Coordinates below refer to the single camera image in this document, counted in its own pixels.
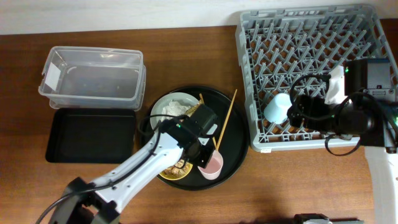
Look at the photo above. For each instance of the food scraps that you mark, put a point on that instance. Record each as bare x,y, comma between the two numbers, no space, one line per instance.
177,169

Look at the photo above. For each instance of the clear plastic bin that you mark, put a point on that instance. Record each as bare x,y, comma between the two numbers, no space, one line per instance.
96,77

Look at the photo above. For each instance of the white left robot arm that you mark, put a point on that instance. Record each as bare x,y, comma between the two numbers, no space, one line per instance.
103,199

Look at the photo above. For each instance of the left wooden chopstick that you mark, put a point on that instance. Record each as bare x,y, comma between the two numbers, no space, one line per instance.
214,140

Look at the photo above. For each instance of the pink cup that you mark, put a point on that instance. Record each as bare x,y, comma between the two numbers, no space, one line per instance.
213,168

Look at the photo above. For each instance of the right wooden chopstick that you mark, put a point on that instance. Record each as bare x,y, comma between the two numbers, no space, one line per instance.
226,120

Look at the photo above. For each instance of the light blue plastic cup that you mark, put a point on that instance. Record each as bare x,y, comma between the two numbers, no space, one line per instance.
276,110

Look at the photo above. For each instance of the grey dishwasher rack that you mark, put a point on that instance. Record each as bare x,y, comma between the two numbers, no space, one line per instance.
280,51

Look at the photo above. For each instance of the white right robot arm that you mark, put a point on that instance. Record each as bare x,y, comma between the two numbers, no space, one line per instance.
361,103

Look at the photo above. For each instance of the round black serving tray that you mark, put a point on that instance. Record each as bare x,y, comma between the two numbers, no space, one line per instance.
234,144

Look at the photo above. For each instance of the white label on bin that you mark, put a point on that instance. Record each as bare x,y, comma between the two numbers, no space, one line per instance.
52,76

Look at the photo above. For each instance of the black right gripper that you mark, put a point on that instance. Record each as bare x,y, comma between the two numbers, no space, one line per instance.
310,121

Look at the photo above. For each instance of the black rectangular tray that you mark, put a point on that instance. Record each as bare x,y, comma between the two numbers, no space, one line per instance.
88,135

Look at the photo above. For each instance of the gold brown snack wrapper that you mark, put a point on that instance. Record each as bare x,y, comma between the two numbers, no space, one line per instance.
194,109

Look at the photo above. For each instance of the wooden chopstick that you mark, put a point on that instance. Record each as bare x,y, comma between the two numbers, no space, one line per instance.
226,120
214,140

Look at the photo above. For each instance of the white tissue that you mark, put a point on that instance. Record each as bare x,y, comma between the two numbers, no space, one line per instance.
174,108

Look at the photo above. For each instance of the yellow bowl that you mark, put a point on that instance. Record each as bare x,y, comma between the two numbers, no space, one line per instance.
175,172

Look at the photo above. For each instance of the grey round plate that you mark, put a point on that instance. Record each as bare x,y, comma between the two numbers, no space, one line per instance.
183,98

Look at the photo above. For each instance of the dark object at bottom edge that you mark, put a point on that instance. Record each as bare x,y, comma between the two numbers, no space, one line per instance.
316,218

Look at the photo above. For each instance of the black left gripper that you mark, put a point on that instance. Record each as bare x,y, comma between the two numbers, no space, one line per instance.
209,148

